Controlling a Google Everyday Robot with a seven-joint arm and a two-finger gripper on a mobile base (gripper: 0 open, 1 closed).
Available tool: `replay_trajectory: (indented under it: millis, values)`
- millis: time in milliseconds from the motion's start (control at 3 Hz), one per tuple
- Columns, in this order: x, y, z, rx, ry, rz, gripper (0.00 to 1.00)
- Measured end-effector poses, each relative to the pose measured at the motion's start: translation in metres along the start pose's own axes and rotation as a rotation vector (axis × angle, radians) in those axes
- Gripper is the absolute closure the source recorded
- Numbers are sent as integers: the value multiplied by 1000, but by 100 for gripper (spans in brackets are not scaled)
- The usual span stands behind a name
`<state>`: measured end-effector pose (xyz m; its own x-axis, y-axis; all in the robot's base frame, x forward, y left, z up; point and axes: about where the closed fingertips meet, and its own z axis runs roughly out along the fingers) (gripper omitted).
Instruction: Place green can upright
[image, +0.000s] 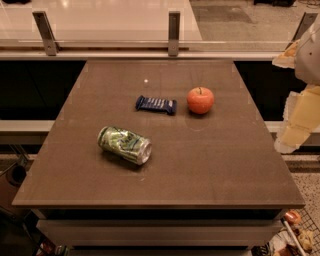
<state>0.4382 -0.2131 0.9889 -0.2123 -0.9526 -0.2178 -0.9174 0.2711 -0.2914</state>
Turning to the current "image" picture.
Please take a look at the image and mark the red apple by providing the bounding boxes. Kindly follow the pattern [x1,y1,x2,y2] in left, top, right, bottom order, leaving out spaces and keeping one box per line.
[187,87,214,114]

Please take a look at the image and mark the wire basket with snacks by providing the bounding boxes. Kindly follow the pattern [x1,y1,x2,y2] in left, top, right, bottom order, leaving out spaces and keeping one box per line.
[251,209,320,256]

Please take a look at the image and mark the right metal railing bracket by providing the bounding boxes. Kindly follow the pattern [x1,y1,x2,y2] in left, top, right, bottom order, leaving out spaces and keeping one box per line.
[287,12,318,47]

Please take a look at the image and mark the glass railing panel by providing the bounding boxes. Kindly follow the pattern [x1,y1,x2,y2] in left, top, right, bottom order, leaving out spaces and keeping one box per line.
[0,0,319,51]

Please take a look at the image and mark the middle metal railing bracket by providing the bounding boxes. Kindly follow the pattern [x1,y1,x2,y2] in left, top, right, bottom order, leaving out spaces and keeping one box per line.
[168,11,180,57]

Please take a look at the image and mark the blue snack bar wrapper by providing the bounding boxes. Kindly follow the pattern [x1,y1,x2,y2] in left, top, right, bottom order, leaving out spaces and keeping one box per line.
[135,96,177,115]

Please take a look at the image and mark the dark round bin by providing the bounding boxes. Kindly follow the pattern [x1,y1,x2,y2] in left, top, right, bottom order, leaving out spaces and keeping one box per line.
[6,165,26,187]

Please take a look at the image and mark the green soda can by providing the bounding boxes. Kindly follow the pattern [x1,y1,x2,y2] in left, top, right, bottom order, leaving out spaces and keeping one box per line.
[97,126,152,165]

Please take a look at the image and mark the left metal railing bracket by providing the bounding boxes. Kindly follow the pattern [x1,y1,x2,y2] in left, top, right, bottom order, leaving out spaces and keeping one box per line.
[33,11,59,56]

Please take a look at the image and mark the metal railing bracket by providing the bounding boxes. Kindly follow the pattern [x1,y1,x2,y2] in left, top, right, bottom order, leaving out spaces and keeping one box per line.
[33,11,59,56]
[287,12,318,47]
[168,11,180,57]

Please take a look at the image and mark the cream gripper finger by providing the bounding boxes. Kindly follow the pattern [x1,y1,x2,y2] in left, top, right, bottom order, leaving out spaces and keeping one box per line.
[274,85,320,154]
[272,40,299,69]

